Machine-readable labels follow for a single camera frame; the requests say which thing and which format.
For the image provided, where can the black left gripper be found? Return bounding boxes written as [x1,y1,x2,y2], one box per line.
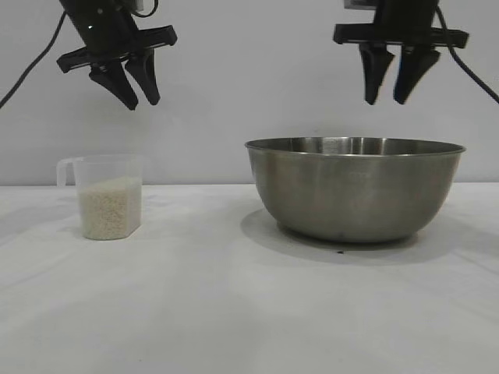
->
[56,0,179,111]

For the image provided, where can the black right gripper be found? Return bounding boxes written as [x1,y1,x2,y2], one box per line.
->
[333,0,471,105]

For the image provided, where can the clear plastic measuring cup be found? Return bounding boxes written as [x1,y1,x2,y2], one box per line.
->
[56,154,143,241]

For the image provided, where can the white rice grains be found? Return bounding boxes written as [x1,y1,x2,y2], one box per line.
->
[77,176,142,241]

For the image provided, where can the stainless steel mixing bowl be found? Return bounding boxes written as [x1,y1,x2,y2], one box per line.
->
[244,136,467,244]

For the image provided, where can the short black camera cable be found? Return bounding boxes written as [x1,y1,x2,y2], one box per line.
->
[132,0,157,18]

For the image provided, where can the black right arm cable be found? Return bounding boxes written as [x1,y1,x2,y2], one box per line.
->
[434,5,499,104]

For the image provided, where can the long black left arm cable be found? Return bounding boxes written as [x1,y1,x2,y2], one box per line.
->
[0,9,67,109]

